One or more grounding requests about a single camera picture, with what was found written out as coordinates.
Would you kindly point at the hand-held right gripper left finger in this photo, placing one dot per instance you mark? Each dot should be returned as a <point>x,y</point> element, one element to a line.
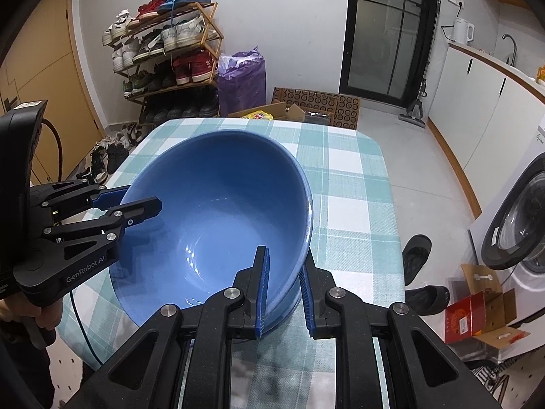
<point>263,294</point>

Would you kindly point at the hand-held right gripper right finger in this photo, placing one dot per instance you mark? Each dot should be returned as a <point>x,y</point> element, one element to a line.
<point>307,302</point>

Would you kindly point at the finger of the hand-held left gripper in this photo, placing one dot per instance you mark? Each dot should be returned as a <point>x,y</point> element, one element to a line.
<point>110,197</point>
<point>136,211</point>

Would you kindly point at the blue bowl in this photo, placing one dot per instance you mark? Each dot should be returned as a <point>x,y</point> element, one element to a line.
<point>221,204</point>

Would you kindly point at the person's left hand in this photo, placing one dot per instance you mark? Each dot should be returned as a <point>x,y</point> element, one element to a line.
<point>49,318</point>

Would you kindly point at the pile of dark shoes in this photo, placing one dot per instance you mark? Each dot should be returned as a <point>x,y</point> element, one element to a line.
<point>100,166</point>

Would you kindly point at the teal white checked tablecloth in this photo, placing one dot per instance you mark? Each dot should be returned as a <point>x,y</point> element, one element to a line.
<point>353,204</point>

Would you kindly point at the black slipper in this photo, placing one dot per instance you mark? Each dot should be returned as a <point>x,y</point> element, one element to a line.
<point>417,255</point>
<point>430,300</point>

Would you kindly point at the wooden door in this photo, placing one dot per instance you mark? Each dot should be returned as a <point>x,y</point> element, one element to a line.
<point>64,72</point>

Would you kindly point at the red box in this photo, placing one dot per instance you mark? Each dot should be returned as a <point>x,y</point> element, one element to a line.
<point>466,317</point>

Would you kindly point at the purple bag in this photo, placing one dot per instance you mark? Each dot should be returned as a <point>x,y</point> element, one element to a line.
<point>242,89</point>

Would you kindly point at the brown cardboard box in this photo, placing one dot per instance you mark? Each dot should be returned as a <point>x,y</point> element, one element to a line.
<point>276,108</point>

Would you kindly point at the wooden shoe rack with shoes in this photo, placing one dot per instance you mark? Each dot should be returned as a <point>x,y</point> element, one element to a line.
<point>187,30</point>

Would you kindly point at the open cardboard box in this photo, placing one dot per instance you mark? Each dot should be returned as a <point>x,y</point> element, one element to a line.
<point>502,306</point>

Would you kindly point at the brown circle patterned box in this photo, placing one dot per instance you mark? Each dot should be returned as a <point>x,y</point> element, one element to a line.
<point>340,108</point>

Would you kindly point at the upright vacuum cleaner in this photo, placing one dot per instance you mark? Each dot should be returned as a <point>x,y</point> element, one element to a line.
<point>412,113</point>

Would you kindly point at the white washing machine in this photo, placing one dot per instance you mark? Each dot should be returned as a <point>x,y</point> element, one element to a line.
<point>519,221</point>

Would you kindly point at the white base cabinet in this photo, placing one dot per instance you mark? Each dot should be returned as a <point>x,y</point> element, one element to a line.
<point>468,106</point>

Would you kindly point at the black framed glass door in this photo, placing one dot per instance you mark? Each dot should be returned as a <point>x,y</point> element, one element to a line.
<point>383,51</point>

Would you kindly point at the white electric kettle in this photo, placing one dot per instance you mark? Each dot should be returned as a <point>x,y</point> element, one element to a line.
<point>462,32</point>

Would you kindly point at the metal faucet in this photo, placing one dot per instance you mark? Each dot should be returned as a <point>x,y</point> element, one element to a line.
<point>514,53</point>

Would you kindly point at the yellow bottle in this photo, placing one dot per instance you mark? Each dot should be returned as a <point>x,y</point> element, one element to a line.
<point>540,76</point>

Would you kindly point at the white wall socket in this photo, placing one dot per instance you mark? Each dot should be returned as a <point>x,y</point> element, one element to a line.
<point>455,2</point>

